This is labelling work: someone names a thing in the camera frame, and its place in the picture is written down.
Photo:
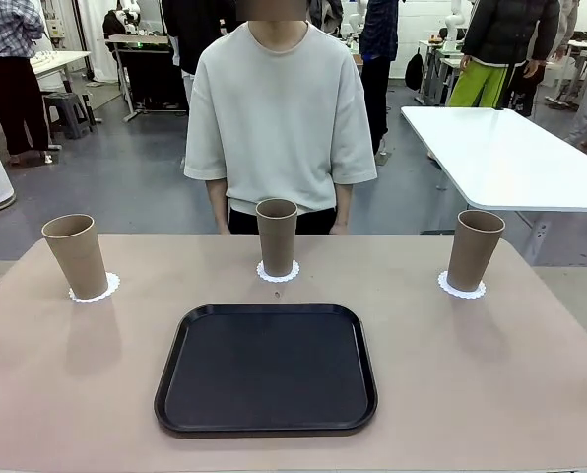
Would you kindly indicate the person's left hand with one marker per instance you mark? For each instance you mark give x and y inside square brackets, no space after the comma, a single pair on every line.
[339,229]

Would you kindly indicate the person's right hand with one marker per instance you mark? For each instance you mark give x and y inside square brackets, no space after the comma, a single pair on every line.
[223,228]

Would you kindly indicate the tall beige cup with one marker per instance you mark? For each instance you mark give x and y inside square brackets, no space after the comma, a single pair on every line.
[473,256]
[79,261]
[277,241]

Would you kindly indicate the white scalloped paper coaster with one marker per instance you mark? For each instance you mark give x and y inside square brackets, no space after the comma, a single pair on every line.
[260,272]
[442,282]
[114,286]

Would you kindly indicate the person's left forearm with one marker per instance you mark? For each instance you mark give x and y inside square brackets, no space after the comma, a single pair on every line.
[345,204]

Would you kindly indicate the person's right forearm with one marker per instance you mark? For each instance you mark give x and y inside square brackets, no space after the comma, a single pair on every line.
[217,202]

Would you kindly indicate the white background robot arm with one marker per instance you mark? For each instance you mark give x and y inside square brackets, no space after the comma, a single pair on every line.
[453,29]

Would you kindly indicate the person in grey sweatshirt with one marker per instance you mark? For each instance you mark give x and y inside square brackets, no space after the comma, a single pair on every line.
[283,113]

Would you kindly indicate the black plastic tray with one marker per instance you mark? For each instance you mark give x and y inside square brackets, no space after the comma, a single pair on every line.
[269,374]

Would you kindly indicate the black equipment cart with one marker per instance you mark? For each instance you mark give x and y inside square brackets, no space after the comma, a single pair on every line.
[146,74]

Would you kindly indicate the black backpack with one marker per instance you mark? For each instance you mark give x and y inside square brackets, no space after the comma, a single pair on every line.
[414,71]

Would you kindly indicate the grey background table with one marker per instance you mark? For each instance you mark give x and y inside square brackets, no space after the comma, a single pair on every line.
[434,74]

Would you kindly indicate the person in blue checked shirt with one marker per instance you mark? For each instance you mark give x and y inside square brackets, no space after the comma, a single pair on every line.
[377,29]

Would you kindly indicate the grey plastic stool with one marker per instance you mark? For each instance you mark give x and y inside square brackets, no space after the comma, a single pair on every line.
[64,101]

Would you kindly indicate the person in black top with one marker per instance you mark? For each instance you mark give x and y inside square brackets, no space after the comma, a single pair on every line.
[195,24]

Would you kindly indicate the thin black pole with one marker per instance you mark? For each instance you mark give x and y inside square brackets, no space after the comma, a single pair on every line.
[507,84]

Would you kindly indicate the person in black printed trousers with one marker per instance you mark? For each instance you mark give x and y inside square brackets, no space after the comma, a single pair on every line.
[525,93]

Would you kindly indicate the white robot on cart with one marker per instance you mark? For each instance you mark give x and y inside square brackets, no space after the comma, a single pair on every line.
[121,20]

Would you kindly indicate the white background desk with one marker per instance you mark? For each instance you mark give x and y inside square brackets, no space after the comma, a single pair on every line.
[62,59]

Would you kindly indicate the person in black puffer jacket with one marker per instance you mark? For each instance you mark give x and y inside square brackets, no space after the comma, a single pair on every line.
[505,29]

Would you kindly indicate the person in plaid shirt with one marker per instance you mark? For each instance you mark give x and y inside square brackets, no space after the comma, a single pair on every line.
[8,29]

